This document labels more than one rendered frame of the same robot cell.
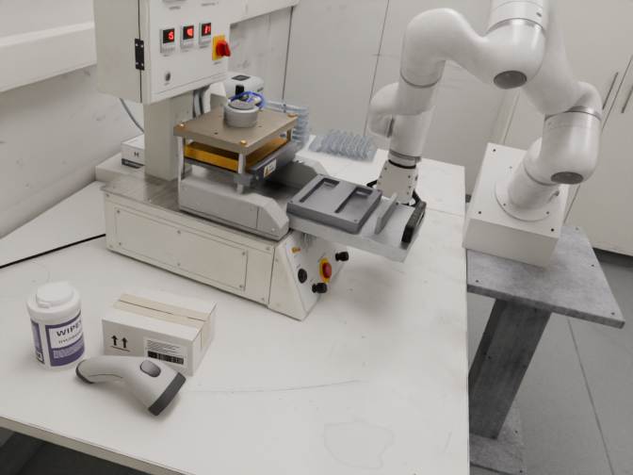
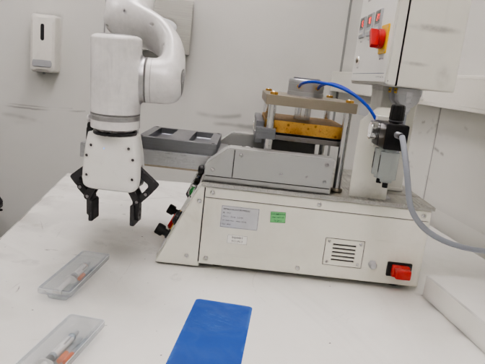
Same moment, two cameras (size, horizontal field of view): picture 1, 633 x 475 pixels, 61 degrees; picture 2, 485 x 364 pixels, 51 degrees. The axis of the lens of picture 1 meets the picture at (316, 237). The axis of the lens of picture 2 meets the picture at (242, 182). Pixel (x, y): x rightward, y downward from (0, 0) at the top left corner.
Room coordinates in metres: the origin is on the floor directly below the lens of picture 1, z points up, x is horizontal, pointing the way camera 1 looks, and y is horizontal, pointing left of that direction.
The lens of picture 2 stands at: (2.25, -0.24, 1.14)
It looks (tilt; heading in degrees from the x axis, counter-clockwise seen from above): 12 degrees down; 162
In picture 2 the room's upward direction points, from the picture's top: 7 degrees clockwise
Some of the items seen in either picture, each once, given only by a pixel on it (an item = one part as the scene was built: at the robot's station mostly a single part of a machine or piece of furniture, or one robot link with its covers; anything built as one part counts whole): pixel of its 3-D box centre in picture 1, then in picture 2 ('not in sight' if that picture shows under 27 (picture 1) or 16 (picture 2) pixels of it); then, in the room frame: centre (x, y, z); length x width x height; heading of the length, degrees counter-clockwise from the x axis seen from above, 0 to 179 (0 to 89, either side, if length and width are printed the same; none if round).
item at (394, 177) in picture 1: (397, 178); (115, 156); (1.34, -0.19, 0.97); 0.10 x 0.08 x 0.11; 66
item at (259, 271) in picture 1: (239, 222); (286, 217); (1.22, 0.20, 0.84); 0.53 x 0.37 x 0.17; 73
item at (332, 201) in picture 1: (336, 201); (182, 139); (1.12, -0.03, 0.98); 0.20 x 0.17 x 0.03; 163
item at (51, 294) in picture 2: not in sight; (76, 275); (1.36, -0.25, 0.76); 0.18 x 0.06 x 0.02; 158
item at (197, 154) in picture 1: (240, 138); (302, 115); (1.21, 0.21, 1.07); 0.22 x 0.17 x 0.10; 163
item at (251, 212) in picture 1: (233, 206); (263, 148); (1.05, 0.19, 0.96); 0.25 x 0.05 x 0.07; 73
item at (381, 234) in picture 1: (354, 210); (161, 142); (1.11, -0.08, 0.97); 0.30 x 0.22 x 0.08; 73
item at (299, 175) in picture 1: (287, 169); (264, 167); (1.31, 0.10, 0.96); 0.26 x 0.05 x 0.07; 73
